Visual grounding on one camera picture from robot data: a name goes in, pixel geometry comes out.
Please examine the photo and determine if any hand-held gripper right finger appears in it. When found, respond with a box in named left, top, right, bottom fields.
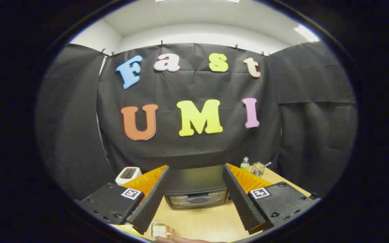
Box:
left=222, top=163, right=320, bottom=235

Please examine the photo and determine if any wire mesh holder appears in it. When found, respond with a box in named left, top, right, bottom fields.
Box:
left=251, top=162, right=266, bottom=177

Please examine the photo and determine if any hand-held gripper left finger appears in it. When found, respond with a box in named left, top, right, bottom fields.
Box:
left=74, top=165, right=171, bottom=235

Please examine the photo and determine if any black toaster oven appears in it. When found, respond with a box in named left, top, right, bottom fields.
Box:
left=163, top=164, right=232, bottom=210

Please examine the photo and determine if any white bread toaster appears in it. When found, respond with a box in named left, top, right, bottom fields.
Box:
left=115, top=167, right=142, bottom=186

